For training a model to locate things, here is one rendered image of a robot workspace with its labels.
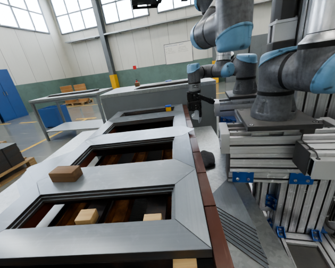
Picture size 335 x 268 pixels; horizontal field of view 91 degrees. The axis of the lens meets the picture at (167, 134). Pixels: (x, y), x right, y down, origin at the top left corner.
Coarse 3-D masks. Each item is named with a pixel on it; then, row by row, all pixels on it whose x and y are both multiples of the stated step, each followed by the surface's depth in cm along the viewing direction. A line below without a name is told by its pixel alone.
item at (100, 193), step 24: (144, 120) 147; (168, 120) 145; (120, 144) 107; (144, 144) 105; (72, 192) 67; (96, 192) 66; (120, 192) 65; (144, 192) 64; (168, 192) 63; (24, 216) 60; (0, 264) 46; (24, 264) 45
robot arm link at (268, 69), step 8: (288, 48) 50; (296, 48) 50; (264, 56) 55; (272, 56) 52; (280, 56) 51; (288, 56) 49; (264, 64) 55; (272, 64) 53; (280, 64) 50; (264, 72) 56; (272, 72) 53; (280, 72) 50; (264, 80) 57; (272, 80) 54; (280, 80) 51; (264, 88) 58; (272, 88) 56; (280, 88) 55
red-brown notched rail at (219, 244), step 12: (192, 132) 111; (192, 144) 96; (204, 168) 73; (204, 180) 66; (204, 192) 60; (204, 204) 55; (216, 216) 50; (216, 228) 47; (216, 240) 44; (216, 252) 41; (228, 252) 41; (216, 264) 39; (228, 264) 38
